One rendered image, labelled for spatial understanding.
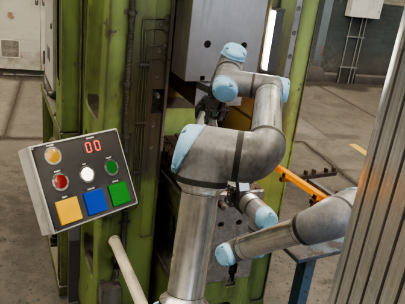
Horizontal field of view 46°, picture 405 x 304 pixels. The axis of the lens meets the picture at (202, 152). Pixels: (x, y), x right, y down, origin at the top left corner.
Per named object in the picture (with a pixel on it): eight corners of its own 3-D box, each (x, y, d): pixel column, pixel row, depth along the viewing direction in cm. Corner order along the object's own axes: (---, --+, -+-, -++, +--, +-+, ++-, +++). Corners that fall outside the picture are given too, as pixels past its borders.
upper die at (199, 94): (240, 105, 189) (244, 82, 185) (194, 106, 181) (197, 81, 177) (200, 78, 224) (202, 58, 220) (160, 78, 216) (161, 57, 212)
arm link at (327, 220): (340, 243, 121) (220, 275, 156) (361, 231, 128) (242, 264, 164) (321, 201, 122) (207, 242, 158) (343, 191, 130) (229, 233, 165)
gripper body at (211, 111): (204, 123, 158) (215, 97, 150) (197, 105, 163) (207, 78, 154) (225, 122, 161) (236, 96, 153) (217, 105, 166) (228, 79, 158)
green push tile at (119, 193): (131, 200, 167) (125, 180, 167) (114, 207, 161) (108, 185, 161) (128, 201, 168) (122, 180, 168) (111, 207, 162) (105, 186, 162)
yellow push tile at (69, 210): (83, 218, 152) (76, 195, 152) (62, 226, 147) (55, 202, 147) (80, 218, 153) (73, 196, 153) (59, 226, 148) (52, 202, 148)
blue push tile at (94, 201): (108, 209, 160) (102, 187, 159) (89, 215, 154) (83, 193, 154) (105, 209, 161) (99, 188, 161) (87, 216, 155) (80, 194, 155)
